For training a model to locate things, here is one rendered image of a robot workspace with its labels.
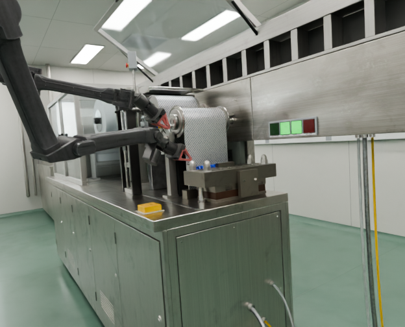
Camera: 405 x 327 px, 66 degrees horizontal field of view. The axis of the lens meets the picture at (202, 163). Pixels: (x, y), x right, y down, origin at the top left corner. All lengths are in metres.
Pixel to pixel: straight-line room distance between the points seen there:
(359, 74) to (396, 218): 2.76
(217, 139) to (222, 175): 0.28
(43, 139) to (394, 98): 1.03
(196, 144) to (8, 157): 5.59
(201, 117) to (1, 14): 0.89
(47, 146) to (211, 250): 0.68
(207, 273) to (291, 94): 0.79
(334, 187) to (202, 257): 3.06
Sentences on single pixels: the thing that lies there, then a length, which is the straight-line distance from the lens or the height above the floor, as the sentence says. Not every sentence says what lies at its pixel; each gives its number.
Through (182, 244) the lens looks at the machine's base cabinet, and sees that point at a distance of 1.15.
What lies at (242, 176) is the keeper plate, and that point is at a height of 1.00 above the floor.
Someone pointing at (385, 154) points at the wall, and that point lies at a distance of 3.76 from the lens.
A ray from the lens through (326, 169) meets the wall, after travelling 4.13.
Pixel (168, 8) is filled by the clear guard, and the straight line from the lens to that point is 1.79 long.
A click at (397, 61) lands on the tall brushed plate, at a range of 1.16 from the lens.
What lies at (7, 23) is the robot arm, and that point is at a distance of 0.86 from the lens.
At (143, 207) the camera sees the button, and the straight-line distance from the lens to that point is 1.20.
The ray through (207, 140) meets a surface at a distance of 1.47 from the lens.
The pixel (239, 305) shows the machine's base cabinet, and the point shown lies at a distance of 1.40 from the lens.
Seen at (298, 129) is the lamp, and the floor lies 1.18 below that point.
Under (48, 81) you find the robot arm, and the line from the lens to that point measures 1.42.
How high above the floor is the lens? 1.15
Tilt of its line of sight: 4 degrees down
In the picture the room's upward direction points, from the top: 4 degrees counter-clockwise
